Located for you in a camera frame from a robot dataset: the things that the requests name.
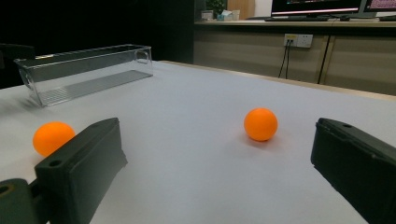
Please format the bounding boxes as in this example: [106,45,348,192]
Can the large computer monitor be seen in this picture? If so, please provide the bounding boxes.
[270,0,369,17]

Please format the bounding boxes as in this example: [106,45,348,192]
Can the beige wooden counter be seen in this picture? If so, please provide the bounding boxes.
[192,19,396,96]

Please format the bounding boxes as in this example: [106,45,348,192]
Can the small white box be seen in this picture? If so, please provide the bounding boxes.
[200,9,215,21]

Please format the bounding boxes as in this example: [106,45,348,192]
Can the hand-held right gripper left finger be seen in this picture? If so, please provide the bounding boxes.
[35,117,129,224]

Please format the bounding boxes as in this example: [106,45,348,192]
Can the black curtain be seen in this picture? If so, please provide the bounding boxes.
[0,0,196,90]

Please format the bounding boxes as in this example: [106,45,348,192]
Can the clear plastic container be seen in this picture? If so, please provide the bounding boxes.
[13,43,154,108]

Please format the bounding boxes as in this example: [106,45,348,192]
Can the black keyboard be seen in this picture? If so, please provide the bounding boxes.
[264,15,332,22]

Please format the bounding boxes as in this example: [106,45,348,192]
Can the white wall socket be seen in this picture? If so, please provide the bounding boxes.
[283,33,314,49]

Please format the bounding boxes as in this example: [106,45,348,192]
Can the white table cover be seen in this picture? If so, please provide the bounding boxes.
[0,60,396,224]

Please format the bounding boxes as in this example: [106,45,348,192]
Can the green potted plant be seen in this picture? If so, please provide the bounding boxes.
[205,0,227,16]

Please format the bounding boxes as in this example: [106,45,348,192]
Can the small computer monitor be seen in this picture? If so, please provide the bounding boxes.
[362,0,396,14]

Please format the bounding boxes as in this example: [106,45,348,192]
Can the black socket cable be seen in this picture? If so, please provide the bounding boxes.
[285,40,292,79]
[277,40,289,78]

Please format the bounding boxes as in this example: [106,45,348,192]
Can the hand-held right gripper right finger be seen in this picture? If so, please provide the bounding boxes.
[310,117,396,224]

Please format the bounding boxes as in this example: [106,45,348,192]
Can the orange ball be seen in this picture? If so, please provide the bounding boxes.
[32,120,77,158]
[243,107,278,143]

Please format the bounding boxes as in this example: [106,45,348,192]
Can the tissue box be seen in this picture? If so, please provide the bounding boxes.
[217,9,234,22]

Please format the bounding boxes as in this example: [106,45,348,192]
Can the black hanging cable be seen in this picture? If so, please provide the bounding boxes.
[317,19,337,85]

